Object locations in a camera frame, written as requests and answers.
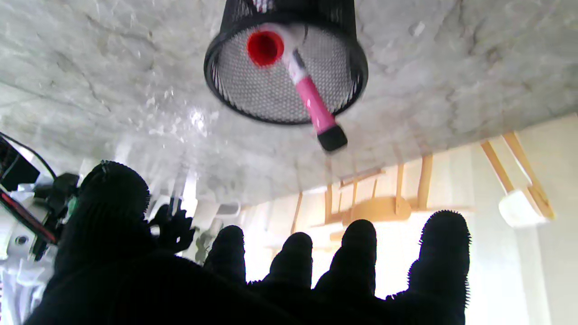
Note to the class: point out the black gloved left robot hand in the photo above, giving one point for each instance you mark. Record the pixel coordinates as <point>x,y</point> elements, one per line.
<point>226,289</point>

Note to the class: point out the black mesh pen cup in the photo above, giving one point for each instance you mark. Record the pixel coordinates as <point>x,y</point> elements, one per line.
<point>284,58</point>

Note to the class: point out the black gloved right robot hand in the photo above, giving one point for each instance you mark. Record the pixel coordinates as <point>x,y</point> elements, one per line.
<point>174,228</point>

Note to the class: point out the pink and white pen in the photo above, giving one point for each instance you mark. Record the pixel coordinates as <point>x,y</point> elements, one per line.
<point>316,104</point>

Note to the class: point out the printed room backdrop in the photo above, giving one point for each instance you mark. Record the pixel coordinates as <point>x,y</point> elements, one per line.
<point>429,216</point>

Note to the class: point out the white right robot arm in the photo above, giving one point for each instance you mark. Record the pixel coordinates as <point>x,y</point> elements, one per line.
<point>25,225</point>

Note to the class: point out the white marker with red cap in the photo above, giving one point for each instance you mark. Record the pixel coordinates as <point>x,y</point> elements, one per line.
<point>271,45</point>

